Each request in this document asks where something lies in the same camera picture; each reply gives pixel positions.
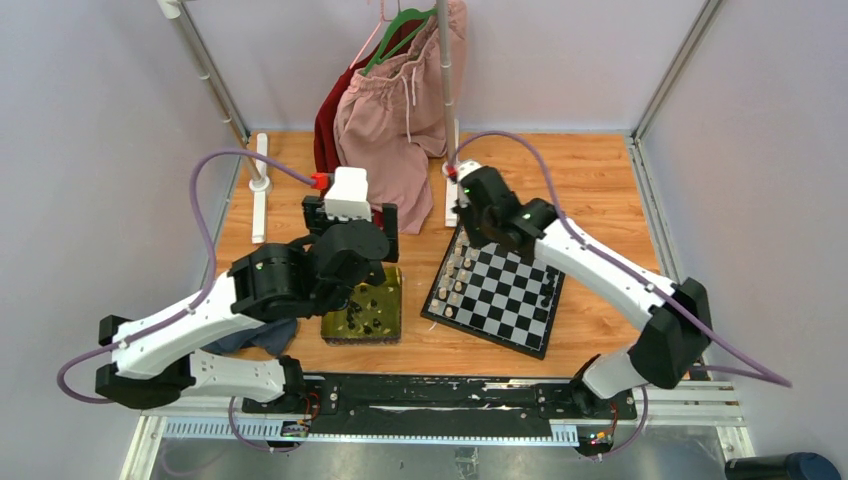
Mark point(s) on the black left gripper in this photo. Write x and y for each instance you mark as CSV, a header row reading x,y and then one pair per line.
x,y
318,221

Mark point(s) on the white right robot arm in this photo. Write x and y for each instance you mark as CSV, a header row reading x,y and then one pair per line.
x,y
668,344

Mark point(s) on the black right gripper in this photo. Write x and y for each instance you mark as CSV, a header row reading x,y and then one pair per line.
x,y
463,208

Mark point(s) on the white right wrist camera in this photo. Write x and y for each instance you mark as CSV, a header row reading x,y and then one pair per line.
x,y
466,168

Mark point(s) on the black chess pieces pile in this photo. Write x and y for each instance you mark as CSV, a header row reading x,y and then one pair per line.
x,y
362,318

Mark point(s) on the dark blue cylinder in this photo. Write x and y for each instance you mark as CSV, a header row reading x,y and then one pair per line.
x,y
792,466

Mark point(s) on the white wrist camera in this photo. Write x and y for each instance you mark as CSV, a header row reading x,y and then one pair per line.
x,y
346,199
466,168

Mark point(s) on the black and white chessboard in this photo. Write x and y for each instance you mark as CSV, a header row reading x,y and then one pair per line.
x,y
500,299

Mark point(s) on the dark red garment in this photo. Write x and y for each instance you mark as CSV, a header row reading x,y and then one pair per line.
x,y
324,132

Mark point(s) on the gold metal tin tray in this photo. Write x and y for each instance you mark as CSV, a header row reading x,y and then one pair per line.
x,y
389,296

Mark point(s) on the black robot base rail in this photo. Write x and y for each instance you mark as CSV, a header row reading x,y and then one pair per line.
x,y
349,409

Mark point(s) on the green clothes hanger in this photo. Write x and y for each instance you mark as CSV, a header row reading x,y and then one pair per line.
x,y
388,46

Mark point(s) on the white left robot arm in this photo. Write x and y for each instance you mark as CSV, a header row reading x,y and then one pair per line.
x,y
161,358

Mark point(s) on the black chess piece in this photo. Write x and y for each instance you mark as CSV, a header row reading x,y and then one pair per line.
x,y
546,299
550,283

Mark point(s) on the pink shorts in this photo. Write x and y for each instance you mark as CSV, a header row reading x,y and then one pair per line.
x,y
403,177

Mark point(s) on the white clothes rack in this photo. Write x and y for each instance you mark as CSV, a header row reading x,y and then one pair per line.
x,y
260,183

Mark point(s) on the grey blue cloth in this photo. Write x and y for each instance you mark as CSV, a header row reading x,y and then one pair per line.
x,y
272,337

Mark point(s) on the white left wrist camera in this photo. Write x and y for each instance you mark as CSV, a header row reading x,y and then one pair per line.
x,y
346,199

